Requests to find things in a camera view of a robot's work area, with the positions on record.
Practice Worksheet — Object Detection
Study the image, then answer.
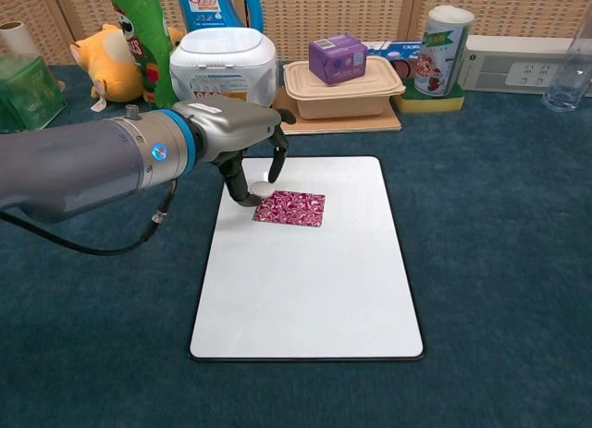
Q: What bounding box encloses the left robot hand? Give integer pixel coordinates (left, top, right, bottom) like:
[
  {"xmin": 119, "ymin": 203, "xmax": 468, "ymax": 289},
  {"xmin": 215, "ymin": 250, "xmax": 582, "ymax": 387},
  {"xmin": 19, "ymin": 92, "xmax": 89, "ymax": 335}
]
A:
[{"xmin": 171, "ymin": 98, "xmax": 297, "ymax": 208}]

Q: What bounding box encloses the magenta patterned card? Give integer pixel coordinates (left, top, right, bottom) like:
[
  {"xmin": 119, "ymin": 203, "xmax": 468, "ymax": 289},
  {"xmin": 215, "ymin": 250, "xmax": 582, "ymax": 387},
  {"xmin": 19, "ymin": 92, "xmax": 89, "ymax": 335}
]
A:
[{"xmin": 252, "ymin": 190, "xmax": 327, "ymax": 228}]

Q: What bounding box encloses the white rectangular board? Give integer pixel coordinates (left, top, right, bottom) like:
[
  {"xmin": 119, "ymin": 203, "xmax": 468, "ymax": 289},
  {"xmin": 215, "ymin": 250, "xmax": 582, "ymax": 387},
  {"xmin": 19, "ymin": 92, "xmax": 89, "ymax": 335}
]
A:
[{"xmin": 188, "ymin": 155, "xmax": 425, "ymax": 362}]

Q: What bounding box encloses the white wet wipes tub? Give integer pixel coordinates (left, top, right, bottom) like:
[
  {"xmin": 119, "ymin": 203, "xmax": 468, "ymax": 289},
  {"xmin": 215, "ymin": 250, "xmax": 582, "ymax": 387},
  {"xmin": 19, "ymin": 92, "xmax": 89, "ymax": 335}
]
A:
[{"xmin": 168, "ymin": 27, "xmax": 278, "ymax": 109}]

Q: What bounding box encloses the brown kraft notebook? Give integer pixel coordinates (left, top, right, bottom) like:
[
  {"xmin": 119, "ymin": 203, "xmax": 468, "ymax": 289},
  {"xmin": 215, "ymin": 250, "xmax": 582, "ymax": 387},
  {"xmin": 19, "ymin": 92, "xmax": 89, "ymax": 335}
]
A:
[{"xmin": 269, "ymin": 86, "xmax": 402, "ymax": 137}]

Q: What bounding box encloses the green Pringles can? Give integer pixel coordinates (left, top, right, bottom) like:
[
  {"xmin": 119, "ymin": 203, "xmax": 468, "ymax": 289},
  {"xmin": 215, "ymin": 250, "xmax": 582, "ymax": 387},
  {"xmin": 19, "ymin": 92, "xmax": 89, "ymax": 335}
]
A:
[{"xmin": 105, "ymin": 0, "xmax": 187, "ymax": 113}]

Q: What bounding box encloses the beige lidded food container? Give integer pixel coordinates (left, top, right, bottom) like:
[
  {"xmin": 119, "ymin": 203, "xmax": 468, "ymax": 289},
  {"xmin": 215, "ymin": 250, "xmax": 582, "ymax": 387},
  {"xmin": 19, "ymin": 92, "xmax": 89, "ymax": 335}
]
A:
[{"xmin": 282, "ymin": 55, "xmax": 407, "ymax": 121}]

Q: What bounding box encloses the blue detergent bottle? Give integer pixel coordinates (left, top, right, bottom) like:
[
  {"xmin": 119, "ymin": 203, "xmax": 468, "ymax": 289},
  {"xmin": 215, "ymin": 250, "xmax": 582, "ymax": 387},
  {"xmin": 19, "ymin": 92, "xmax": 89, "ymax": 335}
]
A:
[{"xmin": 176, "ymin": 0, "xmax": 265, "ymax": 35}]

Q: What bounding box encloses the purple carton box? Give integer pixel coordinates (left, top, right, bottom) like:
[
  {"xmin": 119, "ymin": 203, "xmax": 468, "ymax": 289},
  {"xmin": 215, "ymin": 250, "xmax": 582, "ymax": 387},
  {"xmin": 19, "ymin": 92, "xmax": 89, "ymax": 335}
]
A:
[{"xmin": 308, "ymin": 33, "xmax": 369, "ymax": 86}]

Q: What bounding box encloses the orange plush toy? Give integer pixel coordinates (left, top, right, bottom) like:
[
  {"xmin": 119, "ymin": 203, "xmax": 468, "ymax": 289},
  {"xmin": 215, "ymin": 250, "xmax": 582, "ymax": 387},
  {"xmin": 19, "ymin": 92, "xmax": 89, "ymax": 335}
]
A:
[{"xmin": 69, "ymin": 22, "xmax": 185, "ymax": 113}]

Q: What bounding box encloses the blue white foil box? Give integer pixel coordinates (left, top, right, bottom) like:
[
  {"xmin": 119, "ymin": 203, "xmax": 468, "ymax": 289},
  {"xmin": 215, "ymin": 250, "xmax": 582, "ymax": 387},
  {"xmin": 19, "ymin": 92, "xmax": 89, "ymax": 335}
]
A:
[{"xmin": 361, "ymin": 40, "xmax": 424, "ymax": 62}]

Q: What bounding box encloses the dark red round object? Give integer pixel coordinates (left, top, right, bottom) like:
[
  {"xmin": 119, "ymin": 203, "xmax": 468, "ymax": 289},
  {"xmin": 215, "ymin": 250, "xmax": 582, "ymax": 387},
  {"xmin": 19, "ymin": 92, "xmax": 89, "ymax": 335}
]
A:
[{"xmin": 390, "ymin": 60, "xmax": 416, "ymax": 81}]

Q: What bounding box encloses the yellow green sponge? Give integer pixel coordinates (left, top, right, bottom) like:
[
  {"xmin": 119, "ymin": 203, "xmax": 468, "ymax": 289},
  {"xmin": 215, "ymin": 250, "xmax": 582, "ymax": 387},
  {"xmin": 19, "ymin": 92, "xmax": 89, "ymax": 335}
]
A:
[{"xmin": 391, "ymin": 72, "xmax": 466, "ymax": 115}]

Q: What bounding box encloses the white green wipes canister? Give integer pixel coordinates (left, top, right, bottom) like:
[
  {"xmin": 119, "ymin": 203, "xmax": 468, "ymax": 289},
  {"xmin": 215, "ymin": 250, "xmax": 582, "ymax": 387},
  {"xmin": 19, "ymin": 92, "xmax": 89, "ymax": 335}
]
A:
[{"xmin": 413, "ymin": 4, "xmax": 476, "ymax": 98}]

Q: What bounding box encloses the cardboard paper tube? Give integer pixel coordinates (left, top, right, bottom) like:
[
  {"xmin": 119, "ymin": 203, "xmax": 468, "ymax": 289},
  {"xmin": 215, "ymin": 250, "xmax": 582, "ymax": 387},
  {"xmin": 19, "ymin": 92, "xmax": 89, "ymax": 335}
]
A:
[{"xmin": 0, "ymin": 20, "xmax": 39, "ymax": 58}]

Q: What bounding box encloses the white power strip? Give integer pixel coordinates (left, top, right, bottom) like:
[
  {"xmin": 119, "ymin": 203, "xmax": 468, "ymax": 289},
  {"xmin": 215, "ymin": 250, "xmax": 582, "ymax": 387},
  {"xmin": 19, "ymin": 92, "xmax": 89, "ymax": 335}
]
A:
[{"xmin": 456, "ymin": 34, "xmax": 592, "ymax": 96}]

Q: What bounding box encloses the clear plastic water bottle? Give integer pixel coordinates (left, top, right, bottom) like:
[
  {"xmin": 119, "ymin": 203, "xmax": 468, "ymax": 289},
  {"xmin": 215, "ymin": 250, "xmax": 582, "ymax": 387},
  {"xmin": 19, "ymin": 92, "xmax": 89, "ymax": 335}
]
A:
[{"xmin": 541, "ymin": 0, "xmax": 592, "ymax": 114}]

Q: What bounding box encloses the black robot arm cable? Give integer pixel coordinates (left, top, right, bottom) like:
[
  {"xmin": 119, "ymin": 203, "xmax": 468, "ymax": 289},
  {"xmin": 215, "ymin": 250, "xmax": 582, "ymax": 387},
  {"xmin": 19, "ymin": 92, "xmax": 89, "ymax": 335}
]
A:
[{"xmin": 0, "ymin": 177, "xmax": 179, "ymax": 257}]

